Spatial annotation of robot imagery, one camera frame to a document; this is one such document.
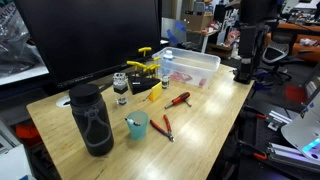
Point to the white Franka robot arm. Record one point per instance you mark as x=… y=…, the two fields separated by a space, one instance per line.
x=300 y=133

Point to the red and black screwdriver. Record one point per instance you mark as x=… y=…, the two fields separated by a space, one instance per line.
x=180 y=98

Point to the yellow card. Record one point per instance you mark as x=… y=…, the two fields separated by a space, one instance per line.
x=155 y=91

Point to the small glass vial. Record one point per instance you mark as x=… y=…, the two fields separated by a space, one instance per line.
x=165 y=81

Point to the black hex key stand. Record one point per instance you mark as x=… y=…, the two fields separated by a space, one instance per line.
x=143 y=84

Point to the white-capped plastic bottle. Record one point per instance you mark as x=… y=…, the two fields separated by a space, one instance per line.
x=167 y=60

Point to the white marker black cap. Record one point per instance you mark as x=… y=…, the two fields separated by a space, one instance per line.
x=132 y=122

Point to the teal plastic cup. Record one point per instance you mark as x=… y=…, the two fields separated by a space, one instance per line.
x=138 y=128

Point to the clear plastic storage bin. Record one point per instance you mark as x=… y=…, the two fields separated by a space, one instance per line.
x=196 y=61

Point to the black water bottle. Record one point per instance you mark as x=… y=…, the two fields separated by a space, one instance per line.
x=93 y=123

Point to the cardboard box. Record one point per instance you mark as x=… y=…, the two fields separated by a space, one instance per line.
x=198 y=21

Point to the black computer monitor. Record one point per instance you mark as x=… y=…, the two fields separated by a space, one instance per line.
x=93 y=33

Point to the black office chair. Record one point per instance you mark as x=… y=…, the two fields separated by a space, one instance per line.
x=275 y=53

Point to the aluminium extrusion bar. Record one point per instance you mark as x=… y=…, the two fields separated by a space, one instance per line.
x=290 y=155

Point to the crumpled clear plastic bag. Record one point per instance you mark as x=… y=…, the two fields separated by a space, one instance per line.
x=16 y=43

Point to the black camera stand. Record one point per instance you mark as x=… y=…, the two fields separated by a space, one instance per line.
x=248 y=36

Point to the metal corner bracket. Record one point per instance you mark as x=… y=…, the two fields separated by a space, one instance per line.
x=278 y=120

